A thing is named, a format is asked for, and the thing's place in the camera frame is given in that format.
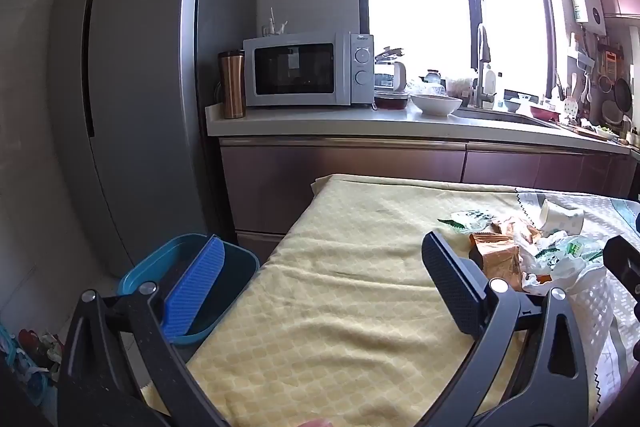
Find steel kitchen faucet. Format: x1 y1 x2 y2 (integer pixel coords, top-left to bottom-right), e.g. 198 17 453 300
472 23 496 109

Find black frying pan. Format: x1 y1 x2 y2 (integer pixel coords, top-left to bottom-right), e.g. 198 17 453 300
614 78 634 108

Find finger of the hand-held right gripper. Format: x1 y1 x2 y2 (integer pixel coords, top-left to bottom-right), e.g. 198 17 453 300
603 234 640 293

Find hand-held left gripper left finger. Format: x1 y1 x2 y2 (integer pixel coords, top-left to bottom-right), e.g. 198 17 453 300
56 235 231 427

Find blue trash bin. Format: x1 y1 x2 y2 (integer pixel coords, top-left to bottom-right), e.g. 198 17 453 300
117 233 261 348

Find brown snack wrapper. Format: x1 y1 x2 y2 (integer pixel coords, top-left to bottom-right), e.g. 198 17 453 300
469 232 523 294
492 217 543 244

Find white soap bottle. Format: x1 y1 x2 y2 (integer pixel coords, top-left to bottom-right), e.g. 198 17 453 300
482 66 497 105

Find white foam fruit net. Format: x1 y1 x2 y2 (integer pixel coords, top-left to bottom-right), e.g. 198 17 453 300
570 264 626 388

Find large food container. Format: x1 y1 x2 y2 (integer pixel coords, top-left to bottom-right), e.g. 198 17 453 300
445 77 473 97

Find colourful plastic packets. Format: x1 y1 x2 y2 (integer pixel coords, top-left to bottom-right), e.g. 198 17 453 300
0 324 66 408

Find kitchen counter cabinet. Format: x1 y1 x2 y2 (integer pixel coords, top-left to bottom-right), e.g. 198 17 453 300
205 99 640 265

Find grey refrigerator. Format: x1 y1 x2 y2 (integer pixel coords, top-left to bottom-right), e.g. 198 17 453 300
47 0 261 278

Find white holder with sticks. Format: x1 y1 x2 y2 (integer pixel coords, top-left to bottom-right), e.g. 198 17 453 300
261 7 289 38

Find copper thermos mug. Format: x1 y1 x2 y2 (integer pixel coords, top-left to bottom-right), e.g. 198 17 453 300
218 50 247 120

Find white dotted paper cup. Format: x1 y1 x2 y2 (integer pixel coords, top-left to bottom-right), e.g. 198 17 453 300
539 198 586 236

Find steel sink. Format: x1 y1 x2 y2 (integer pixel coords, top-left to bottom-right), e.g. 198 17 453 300
457 107 557 128

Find glass electric kettle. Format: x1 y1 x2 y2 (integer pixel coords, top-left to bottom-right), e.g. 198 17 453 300
374 47 408 94

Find green clear candy wrapper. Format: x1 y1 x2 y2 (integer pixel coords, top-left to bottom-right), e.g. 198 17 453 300
437 208 496 233

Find wooden cutting board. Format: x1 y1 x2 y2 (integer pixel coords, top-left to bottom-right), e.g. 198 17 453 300
557 122 621 140

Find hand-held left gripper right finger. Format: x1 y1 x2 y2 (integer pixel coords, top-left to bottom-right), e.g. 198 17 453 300
421 231 603 427

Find white microwave oven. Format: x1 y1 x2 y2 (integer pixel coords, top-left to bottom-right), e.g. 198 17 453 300
243 32 376 108

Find dark red bowl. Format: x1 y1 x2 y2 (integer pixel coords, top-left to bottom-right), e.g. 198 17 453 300
374 91 411 110

